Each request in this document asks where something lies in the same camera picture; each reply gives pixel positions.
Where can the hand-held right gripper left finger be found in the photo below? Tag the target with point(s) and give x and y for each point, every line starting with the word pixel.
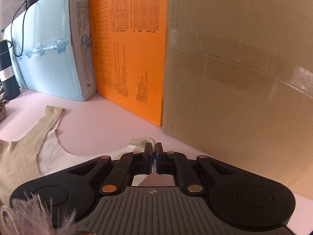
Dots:
pixel 149 162

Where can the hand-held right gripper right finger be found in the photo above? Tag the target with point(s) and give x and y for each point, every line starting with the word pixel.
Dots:
pixel 158 162

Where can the beige knit tank top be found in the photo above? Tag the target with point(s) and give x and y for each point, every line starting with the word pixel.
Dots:
pixel 19 156

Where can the orange printed box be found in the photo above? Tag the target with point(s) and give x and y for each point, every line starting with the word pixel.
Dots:
pixel 132 53

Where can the brown cardboard box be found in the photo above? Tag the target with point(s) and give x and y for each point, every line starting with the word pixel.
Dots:
pixel 232 66

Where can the pink furry sleeve cuff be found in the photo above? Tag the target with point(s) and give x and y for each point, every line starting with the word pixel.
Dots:
pixel 29 217

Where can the light blue cardboard box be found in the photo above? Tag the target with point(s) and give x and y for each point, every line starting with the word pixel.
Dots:
pixel 49 73

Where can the folded tan knit garment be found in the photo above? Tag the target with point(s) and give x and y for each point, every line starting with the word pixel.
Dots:
pixel 2 112

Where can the black bottle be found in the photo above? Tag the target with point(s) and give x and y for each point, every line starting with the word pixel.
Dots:
pixel 8 78

